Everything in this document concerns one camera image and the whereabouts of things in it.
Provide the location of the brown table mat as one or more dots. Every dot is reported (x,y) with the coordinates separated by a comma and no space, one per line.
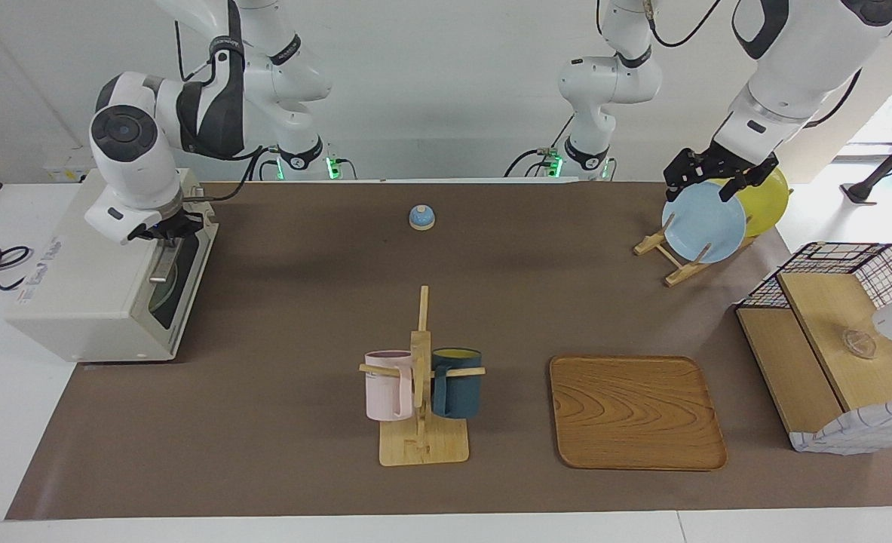
(302,302)

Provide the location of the white toaster oven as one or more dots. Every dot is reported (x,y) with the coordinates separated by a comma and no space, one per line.
(76,302)

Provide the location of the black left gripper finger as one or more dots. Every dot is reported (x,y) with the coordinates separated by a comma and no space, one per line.
(672,192)
(731,192)

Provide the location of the dark blue mug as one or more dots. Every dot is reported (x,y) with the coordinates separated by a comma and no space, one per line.
(457,392)

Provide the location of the black tripod leg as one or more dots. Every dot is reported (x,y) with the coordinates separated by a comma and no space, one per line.
(890,162)

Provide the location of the light blue plate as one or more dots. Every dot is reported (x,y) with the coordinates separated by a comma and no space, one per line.
(706,226)

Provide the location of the wooden plate rack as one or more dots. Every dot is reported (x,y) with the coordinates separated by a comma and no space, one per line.
(679,271)

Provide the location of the blue bell with wooden knob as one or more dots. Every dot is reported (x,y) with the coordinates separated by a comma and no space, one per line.
(422,218)

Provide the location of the small clear glass object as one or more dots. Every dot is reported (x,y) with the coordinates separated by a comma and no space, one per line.
(859,344)

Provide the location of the toaster oven glass door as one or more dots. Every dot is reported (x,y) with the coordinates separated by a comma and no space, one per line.
(189,302)

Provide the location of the yellow plate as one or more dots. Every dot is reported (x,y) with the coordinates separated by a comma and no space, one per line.
(766,204)

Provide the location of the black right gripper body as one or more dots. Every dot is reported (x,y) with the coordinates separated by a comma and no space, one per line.
(170,225)

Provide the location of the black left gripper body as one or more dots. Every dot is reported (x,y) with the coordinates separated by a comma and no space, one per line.
(747,167)

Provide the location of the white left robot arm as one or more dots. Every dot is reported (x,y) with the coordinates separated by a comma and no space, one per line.
(792,68)

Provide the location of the wooden mug tree stand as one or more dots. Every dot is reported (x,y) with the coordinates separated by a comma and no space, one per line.
(423,445)

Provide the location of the pale green plate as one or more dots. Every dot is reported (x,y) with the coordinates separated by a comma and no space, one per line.
(163,290)

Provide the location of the pink mug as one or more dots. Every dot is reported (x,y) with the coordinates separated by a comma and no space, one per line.
(387,388)

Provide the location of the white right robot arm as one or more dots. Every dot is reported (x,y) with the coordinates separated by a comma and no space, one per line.
(129,151)

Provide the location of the wooden serving tray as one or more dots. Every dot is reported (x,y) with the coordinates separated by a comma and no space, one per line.
(634,411)

